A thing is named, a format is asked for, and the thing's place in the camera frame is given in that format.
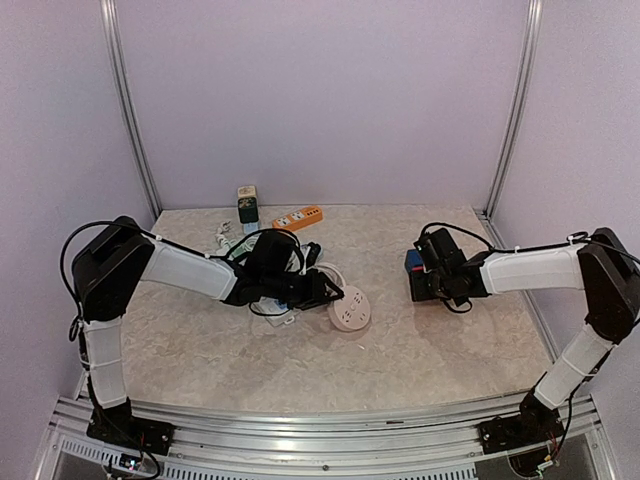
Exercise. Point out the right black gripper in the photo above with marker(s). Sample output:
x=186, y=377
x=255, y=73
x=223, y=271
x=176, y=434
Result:
x=418, y=289

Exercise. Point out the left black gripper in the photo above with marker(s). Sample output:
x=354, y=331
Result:
x=317, y=294

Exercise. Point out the blue cube socket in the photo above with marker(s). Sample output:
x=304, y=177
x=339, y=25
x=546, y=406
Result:
x=412, y=259

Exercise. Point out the white round socket base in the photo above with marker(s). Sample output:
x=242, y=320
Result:
x=352, y=312

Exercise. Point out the white power strip blue USB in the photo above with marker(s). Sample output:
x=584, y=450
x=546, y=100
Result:
x=274, y=311

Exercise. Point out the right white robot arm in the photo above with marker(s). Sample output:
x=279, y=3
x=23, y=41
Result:
x=595, y=263

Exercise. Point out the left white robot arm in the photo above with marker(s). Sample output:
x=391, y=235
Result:
x=104, y=275

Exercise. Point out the dark green cube socket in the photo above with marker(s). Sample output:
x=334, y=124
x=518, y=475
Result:
x=248, y=210

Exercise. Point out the beige cube socket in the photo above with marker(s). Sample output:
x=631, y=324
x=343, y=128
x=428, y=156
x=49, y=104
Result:
x=247, y=191

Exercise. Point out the orange power strip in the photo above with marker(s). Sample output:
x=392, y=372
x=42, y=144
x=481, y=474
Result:
x=299, y=219

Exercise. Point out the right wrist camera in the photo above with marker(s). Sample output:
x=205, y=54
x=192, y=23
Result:
x=424, y=247

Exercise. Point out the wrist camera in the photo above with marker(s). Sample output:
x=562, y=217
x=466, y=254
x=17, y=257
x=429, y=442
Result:
x=424, y=247
x=311, y=253

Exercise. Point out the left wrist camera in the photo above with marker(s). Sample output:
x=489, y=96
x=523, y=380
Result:
x=311, y=253

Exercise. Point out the right aluminium frame post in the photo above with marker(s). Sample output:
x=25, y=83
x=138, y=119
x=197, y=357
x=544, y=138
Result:
x=517, y=108

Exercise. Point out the aluminium frame post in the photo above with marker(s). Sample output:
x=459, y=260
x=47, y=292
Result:
x=517, y=108
x=110, y=22

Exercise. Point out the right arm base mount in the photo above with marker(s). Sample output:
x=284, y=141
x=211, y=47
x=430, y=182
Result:
x=508, y=433

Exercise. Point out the front aluminium rail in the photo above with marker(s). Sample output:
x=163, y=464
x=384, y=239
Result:
x=440, y=441

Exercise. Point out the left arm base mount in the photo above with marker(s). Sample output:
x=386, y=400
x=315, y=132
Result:
x=146, y=435

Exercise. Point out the left aluminium frame post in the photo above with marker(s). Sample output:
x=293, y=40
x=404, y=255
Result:
x=110, y=22

